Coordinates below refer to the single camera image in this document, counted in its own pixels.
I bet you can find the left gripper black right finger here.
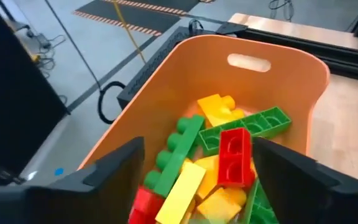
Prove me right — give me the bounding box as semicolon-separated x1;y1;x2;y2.
252;136;358;224

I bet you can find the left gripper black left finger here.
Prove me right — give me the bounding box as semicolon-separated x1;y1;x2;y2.
0;136;145;224

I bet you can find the green building block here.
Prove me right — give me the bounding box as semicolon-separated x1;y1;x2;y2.
240;179;280;224

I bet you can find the red building block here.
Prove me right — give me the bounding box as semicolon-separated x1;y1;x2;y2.
128;185;166;224
217;126;256;189

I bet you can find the green long studded block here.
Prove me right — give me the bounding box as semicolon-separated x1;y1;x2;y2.
196;106;293;157
144;114;205;198

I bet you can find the yellow building block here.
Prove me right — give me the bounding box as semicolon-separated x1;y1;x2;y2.
196;93;246;128
155;161;207;224
193;154;221;200
196;186;248;224

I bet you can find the orange plastic bin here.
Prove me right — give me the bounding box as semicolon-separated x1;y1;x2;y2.
78;34;331;224

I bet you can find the black folding screen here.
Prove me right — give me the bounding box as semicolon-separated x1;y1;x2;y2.
0;0;71;187

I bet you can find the grey power strip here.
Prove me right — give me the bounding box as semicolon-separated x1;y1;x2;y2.
34;32;53;50

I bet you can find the black orange striped floor mat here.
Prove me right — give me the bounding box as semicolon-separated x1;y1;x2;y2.
73;0;217;38

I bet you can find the black thick cable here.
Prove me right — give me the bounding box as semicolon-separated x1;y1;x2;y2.
44;0;127;125

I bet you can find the yellow cable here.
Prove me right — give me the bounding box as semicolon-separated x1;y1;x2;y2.
112;0;147;65

